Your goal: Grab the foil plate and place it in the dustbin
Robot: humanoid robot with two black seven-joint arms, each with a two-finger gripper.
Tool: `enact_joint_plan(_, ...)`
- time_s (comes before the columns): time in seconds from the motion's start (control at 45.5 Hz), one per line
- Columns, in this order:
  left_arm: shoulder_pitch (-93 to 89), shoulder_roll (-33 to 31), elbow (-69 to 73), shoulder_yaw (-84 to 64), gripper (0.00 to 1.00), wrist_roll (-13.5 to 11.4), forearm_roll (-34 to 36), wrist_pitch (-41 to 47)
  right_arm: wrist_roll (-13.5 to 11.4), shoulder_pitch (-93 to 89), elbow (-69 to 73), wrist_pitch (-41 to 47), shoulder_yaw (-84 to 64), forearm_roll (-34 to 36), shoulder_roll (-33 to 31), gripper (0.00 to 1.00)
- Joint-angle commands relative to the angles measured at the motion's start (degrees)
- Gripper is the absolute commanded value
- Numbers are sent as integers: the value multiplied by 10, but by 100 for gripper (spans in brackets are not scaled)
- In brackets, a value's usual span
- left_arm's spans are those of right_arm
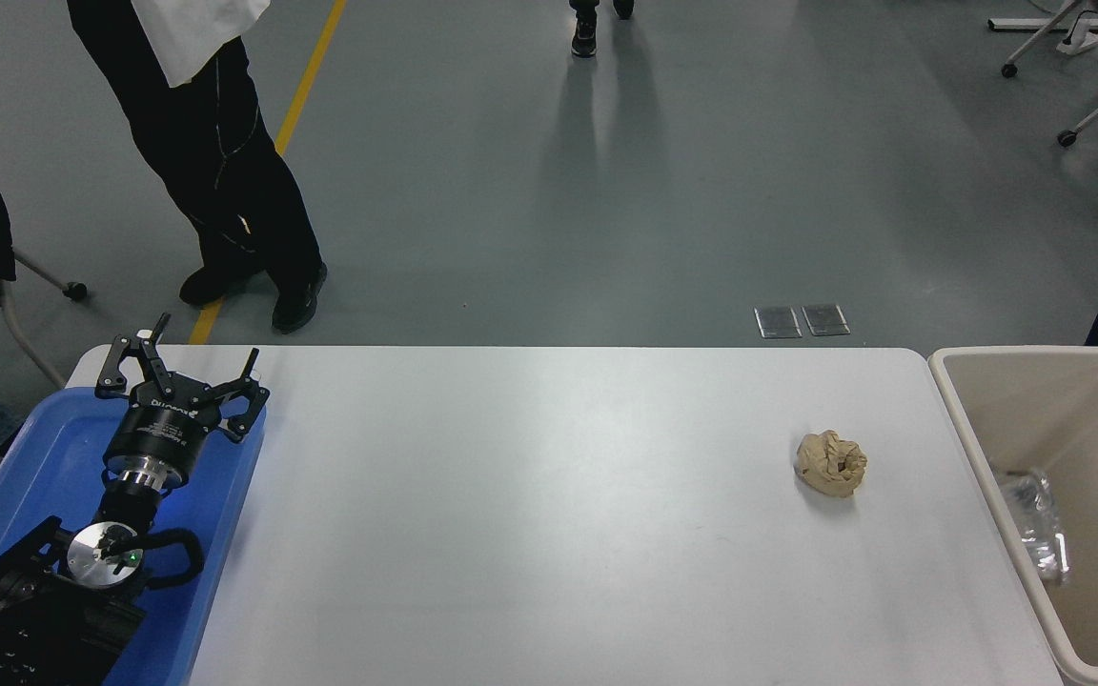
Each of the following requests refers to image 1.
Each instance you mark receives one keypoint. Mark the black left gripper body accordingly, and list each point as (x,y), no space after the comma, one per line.
(160,429)

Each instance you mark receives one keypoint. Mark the silver foil tray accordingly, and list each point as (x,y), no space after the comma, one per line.
(1035,524)

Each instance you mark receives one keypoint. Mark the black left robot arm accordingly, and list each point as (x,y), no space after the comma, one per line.
(34,610)

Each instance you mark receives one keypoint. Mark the metal floor plate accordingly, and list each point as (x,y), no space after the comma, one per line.
(825,320)
(778,322)

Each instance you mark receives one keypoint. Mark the grey chair with casters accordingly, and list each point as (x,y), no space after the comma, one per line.
(76,291)

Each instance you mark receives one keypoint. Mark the large pale plastic bin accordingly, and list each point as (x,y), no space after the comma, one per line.
(1016,410)

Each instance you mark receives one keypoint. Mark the blue plastic tray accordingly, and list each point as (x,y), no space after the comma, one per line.
(25,457)

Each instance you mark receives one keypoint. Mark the crumpled tan paper ball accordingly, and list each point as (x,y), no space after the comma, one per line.
(830,464)

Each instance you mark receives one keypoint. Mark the white chair base with casters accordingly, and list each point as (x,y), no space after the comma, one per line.
(1067,138)

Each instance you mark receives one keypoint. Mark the white power strip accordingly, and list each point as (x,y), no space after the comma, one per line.
(1079,41)

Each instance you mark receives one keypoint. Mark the white floor bar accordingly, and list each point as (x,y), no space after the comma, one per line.
(1026,24)

